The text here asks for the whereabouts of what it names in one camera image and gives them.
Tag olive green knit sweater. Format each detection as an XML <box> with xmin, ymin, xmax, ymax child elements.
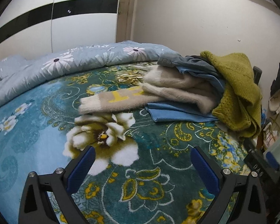
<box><xmin>200</xmin><ymin>51</ymin><xmax>262</xmax><ymax>139</ymax></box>

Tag light blue floral quilt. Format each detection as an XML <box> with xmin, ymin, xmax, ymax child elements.
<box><xmin>0</xmin><ymin>41</ymin><xmax>177</xmax><ymax>107</ymax></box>

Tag dark clutter beside bed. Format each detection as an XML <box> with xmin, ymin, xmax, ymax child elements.
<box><xmin>244</xmin><ymin>63</ymin><xmax>280</xmax><ymax>191</ymax></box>

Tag wooden door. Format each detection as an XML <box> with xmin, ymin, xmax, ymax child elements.
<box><xmin>116</xmin><ymin>0</ymin><xmax>133</xmax><ymax>42</ymax></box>

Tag white wardrobe black stripe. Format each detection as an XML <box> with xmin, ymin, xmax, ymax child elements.
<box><xmin>0</xmin><ymin>0</ymin><xmax>119</xmax><ymax>60</ymax></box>

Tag floral teal plush blanket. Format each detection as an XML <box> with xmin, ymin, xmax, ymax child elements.
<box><xmin>0</xmin><ymin>63</ymin><xmax>250</xmax><ymax>223</ymax></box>

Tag grey blue denim garment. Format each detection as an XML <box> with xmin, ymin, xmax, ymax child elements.
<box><xmin>157</xmin><ymin>54</ymin><xmax>225</xmax><ymax>94</ymax></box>

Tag beige fuzzy sweater yellow letters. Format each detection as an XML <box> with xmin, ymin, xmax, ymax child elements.
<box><xmin>79</xmin><ymin>65</ymin><xmax>219</xmax><ymax>114</ymax></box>

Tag blue folded garment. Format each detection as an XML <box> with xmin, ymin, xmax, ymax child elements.
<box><xmin>145</xmin><ymin>101</ymin><xmax>218</xmax><ymax>123</ymax></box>

